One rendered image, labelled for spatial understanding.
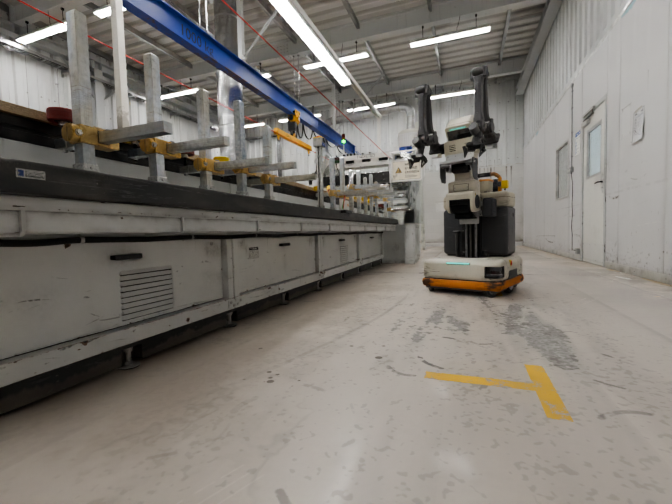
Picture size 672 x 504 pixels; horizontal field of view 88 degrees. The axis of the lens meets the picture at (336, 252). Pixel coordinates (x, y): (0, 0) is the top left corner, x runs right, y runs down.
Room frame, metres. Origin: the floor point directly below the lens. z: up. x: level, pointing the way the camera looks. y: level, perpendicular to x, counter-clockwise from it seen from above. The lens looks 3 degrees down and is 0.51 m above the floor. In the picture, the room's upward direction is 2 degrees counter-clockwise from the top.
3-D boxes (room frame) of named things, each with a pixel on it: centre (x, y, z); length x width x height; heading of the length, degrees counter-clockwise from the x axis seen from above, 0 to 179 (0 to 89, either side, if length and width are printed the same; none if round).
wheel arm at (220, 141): (1.27, 0.56, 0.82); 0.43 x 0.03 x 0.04; 70
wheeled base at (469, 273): (2.97, -1.16, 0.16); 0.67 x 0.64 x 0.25; 138
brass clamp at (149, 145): (1.27, 0.62, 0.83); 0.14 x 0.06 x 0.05; 160
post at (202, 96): (1.49, 0.54, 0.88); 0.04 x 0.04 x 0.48; 70
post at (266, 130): (1.95, 0.36, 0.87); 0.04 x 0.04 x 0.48; 70
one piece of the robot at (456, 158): (2.75, -0.97, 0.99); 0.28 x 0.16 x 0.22; 49
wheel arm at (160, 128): (1.04, 0.65, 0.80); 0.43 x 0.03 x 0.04; 70
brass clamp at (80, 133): (1.04, 0.70, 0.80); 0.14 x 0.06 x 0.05; 160
